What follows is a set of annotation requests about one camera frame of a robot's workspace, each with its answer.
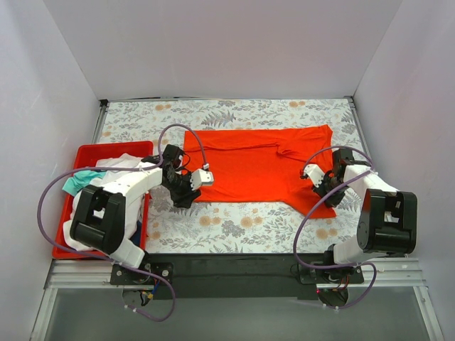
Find blue garment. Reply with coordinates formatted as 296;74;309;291
134;220;142;239

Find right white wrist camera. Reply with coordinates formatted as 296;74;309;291
300;164;325;188

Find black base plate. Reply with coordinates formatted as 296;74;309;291
109;251;367;301

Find orange t shirt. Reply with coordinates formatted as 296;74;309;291
183;125;333;215

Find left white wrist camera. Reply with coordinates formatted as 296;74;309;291
190;168;214;190

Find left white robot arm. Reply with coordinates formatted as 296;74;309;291
69;145;201;284

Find red plastic bin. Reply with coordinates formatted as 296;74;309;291
50;140;155;261

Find teal garment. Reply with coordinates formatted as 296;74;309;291
63;170;105;197

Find floral patterned table mat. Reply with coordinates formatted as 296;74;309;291
98;99;364;253

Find white t shirt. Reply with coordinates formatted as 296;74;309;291
63;153;144;252

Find aluminium frame rail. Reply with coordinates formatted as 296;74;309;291
44;258;427;289

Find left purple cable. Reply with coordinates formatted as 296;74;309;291
38;123;210;323

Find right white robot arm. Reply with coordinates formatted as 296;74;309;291
301;148;417;283

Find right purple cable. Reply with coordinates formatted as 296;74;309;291
293;146;378;310

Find purple cable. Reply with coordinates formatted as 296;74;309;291
38;123;210;323
293;146;378;310

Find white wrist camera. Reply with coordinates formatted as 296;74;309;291
300;164;325;188
190;168;214;190

